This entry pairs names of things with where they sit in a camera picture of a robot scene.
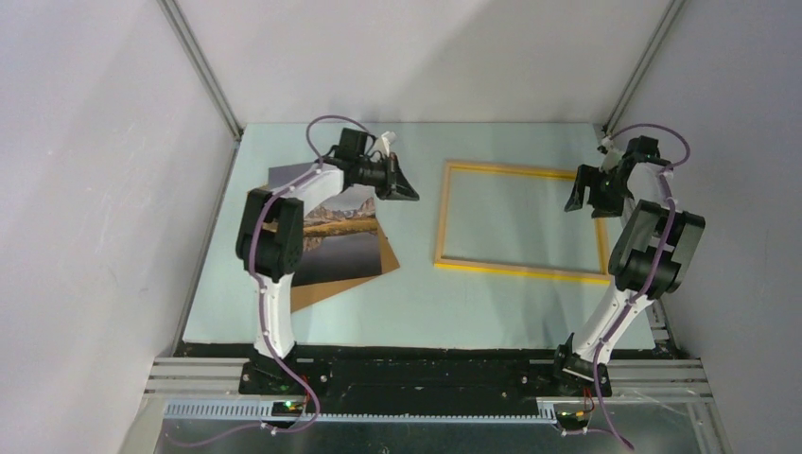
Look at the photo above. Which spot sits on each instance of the right aluminium corner post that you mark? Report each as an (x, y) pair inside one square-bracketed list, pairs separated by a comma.
[(654, 44)]

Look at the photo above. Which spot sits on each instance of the left controller board with wires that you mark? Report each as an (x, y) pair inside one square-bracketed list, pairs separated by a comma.
[(293, 398)]

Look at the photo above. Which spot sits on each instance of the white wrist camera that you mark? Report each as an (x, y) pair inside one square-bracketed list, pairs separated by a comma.
[(383, 144), (611, 154)]

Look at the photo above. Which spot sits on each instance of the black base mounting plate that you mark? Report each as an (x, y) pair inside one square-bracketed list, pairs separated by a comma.
[(425, 381)]

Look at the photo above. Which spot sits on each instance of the aluminium front rail frame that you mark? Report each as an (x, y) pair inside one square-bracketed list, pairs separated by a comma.
[(633, 380)]

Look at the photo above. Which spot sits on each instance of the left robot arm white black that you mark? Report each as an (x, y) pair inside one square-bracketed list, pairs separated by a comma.
[(275, 338)]

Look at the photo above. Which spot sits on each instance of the grey slotted cable duct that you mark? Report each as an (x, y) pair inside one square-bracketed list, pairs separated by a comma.
[(259, 411)]

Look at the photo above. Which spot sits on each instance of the yellow wooden picture frame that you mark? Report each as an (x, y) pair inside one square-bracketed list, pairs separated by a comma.
[(443, 261)]

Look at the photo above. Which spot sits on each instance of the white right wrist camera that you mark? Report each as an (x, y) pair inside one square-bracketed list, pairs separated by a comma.
[(611, 154)]

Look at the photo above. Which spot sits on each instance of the aluminium corner post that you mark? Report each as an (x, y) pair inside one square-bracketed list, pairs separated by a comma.
[(654, 44), (192, 49)]

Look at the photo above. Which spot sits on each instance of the left aluminium corner post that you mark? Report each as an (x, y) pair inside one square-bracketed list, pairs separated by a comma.
[(192, 49)]

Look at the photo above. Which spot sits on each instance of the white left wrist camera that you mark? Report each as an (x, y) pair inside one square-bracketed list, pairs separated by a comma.
[(383, 144)]

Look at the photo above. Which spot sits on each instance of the landscape photo print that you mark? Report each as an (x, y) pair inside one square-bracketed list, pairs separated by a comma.
[(340, 235)]

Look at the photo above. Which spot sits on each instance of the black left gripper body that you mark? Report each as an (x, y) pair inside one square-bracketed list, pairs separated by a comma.
[(375, 174)]

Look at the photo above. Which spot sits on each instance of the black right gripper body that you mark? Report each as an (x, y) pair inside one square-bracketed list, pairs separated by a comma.
[(606, 193)]

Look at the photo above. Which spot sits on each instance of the right controller board with wires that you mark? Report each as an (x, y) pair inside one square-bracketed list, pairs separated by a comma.
[(578, 419)]

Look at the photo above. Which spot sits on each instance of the controller board with wires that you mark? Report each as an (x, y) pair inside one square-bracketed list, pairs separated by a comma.
[(578, 419), (293, 398)]

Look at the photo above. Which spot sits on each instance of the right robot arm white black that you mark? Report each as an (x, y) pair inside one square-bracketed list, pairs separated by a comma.
[(650, 258)]

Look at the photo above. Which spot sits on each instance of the brown cardboard backing board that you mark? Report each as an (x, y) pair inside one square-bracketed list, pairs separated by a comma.
[(338, 288)]

